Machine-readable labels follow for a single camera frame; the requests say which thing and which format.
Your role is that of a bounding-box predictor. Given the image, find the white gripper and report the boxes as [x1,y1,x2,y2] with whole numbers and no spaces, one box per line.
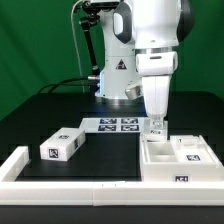
[136,51,178,129]

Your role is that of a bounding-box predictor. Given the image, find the small white door part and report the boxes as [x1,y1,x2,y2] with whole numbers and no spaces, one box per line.
[142,119,168,142]

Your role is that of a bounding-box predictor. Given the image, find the white door panel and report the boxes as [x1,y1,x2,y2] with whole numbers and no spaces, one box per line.
[170,135,213,163]

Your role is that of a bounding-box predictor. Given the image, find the white cabinet body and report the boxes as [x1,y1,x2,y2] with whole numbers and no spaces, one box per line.
[139,135,224,183]

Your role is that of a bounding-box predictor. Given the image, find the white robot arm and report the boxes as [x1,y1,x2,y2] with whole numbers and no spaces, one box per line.
[89,0,194,128]

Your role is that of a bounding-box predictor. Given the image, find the white closed box part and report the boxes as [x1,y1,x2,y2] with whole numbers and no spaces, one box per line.
[40,128,86,161]

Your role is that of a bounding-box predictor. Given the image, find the white marker base plate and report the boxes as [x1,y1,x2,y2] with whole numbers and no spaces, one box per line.
[80,117,144,133]

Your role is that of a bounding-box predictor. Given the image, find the black cable bundle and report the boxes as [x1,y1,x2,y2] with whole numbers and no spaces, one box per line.
[37,77,101,95]

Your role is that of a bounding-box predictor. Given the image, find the white U-shaped table frame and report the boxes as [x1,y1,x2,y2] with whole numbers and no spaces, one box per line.
[0,146,224,206]

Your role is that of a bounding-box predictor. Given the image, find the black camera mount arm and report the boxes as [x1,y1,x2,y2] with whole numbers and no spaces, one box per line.
[79,1,100,75]

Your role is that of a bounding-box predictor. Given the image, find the grey hanging cable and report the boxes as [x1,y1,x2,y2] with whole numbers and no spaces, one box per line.
[70,0,86,94]

